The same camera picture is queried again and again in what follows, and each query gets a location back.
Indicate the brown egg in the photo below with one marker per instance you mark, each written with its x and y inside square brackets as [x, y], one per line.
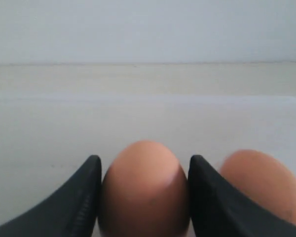
[264, 180]
[144, 194]

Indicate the clear plastic bin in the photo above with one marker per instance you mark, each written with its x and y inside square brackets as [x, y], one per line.
[44, 140]

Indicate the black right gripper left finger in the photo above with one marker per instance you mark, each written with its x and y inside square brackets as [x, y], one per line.
[71, 211]

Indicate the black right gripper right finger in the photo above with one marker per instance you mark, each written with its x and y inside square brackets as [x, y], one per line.
[217, 209]

